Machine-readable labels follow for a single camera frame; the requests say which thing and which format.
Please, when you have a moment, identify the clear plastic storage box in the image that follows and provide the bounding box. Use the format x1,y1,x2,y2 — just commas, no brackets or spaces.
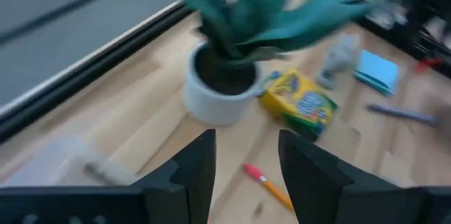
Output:
0,135,139,188

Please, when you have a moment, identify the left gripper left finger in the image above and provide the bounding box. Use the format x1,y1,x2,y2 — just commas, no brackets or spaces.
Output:
132,128,217,224

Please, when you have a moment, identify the artificial plant in white pot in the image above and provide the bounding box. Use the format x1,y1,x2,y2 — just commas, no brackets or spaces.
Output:
161,0,401,128

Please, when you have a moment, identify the grey stapler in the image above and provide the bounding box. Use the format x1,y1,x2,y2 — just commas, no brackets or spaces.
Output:
314,33,361,92

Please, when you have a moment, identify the blue sticky note pad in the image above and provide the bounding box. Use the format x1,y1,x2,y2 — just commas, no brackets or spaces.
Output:
353,49,402,97

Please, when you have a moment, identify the small red clip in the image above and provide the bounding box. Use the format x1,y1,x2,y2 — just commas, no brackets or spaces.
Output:
413,57,445,74

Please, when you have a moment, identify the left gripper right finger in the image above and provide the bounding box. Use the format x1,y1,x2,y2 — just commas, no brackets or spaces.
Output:
278,129,357,224

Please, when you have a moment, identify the yellow green crayon box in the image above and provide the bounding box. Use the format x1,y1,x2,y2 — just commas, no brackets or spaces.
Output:
259,68,340,143

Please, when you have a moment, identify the blue grey pen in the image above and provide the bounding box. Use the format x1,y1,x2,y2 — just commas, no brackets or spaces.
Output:
366,103,438,127

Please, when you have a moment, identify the orange pencil with pink eraser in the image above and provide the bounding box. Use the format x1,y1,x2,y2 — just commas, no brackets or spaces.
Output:
242,163,295,213

